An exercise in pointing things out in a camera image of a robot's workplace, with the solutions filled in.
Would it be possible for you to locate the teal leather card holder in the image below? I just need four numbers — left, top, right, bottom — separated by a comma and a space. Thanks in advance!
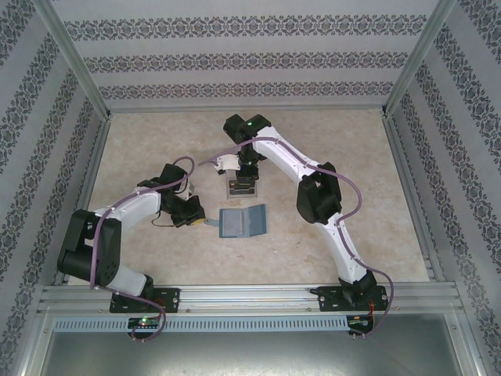
203, 203, 270, 240

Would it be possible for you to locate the left controller board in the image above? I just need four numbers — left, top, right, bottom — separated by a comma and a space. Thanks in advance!
127, 316, 161, 331

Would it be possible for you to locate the controller board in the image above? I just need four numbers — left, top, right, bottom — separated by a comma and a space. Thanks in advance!
127, 316, 161, 331
346, 314, 375, 331

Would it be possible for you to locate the grey metal panel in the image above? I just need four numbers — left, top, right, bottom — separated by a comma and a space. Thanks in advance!
21, 309, 481, 376

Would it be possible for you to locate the right controller board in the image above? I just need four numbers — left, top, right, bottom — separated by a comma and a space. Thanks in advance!
346, 314, 375, 331

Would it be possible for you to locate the aluminium back rail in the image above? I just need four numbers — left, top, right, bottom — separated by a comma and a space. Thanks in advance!
108, 104, 387, 115

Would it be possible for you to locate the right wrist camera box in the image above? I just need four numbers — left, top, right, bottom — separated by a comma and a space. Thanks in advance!
214, 154, 240, 174

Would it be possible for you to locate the thin black left cable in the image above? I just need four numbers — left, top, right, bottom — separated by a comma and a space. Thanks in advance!
151, 210, 178, 229

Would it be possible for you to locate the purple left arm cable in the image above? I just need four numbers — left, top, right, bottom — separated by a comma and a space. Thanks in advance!
88, 155, 197, 342

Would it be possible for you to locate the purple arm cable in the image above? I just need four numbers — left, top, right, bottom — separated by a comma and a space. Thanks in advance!
88, 155, 197, 342
197, 135, 395, 338

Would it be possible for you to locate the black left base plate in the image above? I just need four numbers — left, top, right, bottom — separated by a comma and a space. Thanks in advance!
109, 287, 181, 314

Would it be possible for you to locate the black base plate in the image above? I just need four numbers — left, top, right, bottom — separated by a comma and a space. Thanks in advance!
109, 287, 181, 314
317, 285, 391, 313

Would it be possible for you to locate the aluminium front rail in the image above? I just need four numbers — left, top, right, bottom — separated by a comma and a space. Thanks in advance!
38, 284, 459, 315

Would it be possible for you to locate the slotted grey cable duct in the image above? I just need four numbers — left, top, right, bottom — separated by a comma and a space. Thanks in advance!
52, 316, 349, 332

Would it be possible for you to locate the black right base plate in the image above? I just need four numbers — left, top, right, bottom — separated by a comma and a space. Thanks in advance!
317, 285, 391, 313

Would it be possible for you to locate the aluminium side rail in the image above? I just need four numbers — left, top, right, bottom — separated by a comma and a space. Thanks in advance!
381, 113, 446, 283

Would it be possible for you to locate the aluminium frame post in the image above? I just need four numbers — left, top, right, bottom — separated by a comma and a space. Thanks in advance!
380, 0, 458, 118
33, 0, 114, 119

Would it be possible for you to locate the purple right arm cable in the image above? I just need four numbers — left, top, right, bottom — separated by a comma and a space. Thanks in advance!
197, 135, 395, 338

